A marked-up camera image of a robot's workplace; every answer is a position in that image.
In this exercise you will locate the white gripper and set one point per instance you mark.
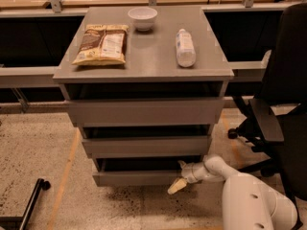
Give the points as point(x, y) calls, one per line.
point(189, 172)

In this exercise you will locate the grey bottom drawer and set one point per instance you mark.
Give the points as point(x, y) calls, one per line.
point(140, 171)

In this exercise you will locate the grey drawer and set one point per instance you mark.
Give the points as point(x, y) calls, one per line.
point(147, 146)
point(140, 171)
point(146, 113)

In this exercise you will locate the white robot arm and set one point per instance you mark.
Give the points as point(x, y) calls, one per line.
point(248, 203)

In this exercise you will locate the grey middle drawer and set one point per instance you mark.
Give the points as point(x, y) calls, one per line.
point(147, 146)

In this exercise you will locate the grey top drawer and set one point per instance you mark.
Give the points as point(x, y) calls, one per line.
point(146, 113)

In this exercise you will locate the grey drawer cabinet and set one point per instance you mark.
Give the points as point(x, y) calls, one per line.
point(150, 72)

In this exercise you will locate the black office chair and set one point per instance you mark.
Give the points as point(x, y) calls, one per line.
point(276, 117)

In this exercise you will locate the clear plastic bottle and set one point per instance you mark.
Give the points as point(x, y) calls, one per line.
point(186, 54)

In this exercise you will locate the brown yellow snack bag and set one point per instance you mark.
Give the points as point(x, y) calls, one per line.
point(103, 45)

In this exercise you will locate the white bowl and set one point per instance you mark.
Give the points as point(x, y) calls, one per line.
point(142, 18)

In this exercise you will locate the black wheeled stand leg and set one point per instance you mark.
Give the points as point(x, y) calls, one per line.
point(20, 223)

